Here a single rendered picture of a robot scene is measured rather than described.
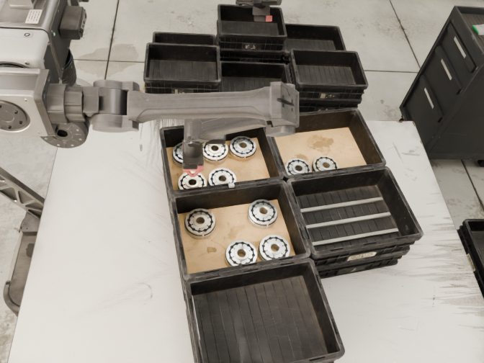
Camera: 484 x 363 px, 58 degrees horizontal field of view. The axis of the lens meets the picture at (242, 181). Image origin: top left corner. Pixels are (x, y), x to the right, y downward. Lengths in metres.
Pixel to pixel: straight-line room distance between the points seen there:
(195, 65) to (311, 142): 1.02
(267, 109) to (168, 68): 1.70
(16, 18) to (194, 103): 0.44
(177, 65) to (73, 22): 1.47
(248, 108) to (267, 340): 0.74
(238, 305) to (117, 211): 0.61
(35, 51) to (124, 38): 2.60
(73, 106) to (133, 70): 2.35
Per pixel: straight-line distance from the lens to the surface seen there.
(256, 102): 0.90
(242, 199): 1.53
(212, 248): 1.47
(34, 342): 1.57
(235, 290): 1.41
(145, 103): 0.95
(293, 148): 1.76
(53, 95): 0.97
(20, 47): 1.04
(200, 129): 1.21
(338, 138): 1.85
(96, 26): 3.74
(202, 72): 2.54
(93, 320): 1.55
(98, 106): 0.97
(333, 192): 1.67
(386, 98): 3.44
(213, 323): 1.37
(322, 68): 2.70
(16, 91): 0.97
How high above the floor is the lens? 2.14
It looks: 54 degrees down
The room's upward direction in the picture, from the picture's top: 10 degrees clockwise
